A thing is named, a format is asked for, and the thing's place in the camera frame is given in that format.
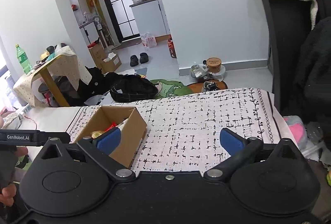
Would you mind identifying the grey sneakers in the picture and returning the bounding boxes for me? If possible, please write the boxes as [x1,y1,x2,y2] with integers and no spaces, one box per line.
[202,81,220,93]

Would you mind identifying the cardboard box with white paper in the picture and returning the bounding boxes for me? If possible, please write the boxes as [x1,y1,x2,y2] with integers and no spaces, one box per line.
[100,53,122,74]

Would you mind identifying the black-framed glass door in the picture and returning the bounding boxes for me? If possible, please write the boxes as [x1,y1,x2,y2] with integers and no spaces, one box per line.
[94,0,142,44]

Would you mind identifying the orange rug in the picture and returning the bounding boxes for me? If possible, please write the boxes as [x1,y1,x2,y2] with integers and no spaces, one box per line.
[186,80,228,94]

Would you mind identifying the black upright board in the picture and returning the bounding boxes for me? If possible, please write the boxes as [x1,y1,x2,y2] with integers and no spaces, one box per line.
[262,0,315,114]

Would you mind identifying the yellow wooden table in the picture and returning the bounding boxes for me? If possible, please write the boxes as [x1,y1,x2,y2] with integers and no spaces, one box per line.
[31,54,71,108]

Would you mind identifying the white bed sheet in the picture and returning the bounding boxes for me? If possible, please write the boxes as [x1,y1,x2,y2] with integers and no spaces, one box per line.
[18,106,84,137]

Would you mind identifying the pink soft item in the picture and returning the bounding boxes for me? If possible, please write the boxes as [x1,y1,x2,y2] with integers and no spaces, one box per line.
[283,115,308,145]

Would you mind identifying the cream dotted tablecloth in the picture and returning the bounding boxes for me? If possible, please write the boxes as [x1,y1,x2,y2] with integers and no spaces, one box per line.
[13,45,86,108]

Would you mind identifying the brown cardboard box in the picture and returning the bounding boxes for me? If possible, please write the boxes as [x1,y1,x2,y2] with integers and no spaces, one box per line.
[70,106,148,169]

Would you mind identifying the black coat with buttons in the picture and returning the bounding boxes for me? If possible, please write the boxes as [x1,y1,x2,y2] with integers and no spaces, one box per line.
[78,66,114,106]

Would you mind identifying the green rug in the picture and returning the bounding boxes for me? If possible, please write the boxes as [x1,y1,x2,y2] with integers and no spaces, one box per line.
[149,78,192,99]

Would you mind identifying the tall cardboard box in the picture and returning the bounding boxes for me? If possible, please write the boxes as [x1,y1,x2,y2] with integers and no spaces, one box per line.
[88,41,107,65]

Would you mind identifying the white kitchen cabinet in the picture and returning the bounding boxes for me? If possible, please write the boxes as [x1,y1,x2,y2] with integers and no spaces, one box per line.
[129,0,170,37]

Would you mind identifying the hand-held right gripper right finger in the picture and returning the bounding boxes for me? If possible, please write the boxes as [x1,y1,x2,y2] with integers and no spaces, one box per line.
[204,128,309,183]

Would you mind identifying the black fleece garment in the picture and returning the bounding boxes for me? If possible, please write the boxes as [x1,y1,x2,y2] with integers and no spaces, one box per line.
[292,17,331,121]

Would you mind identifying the green plastic bottle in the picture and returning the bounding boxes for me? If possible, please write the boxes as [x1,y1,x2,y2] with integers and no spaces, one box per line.
[15,44,33,75]

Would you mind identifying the white standing fan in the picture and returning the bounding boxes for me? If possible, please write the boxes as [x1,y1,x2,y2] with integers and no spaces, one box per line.
[91,15,108,49]

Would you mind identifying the black bag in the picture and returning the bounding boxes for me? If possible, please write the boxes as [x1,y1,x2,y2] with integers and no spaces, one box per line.
[110,72,160,103]

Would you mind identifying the brown paper tub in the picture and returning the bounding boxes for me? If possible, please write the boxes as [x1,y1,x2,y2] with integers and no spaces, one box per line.
[206,57,223,73]

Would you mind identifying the clear plastic trash bag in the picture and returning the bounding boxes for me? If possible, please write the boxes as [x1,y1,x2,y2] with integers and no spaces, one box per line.
[191,64,214,80]

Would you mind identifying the dark red oil bottle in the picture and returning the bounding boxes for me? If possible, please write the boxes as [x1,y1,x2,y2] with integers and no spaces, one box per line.
[168,35,178,59]

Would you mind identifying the person's left hand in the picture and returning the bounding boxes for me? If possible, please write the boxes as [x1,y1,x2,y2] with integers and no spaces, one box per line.
[0,147,29,205]

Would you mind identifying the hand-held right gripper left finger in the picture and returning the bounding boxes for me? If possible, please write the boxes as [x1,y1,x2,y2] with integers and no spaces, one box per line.
[31,127,136,183]

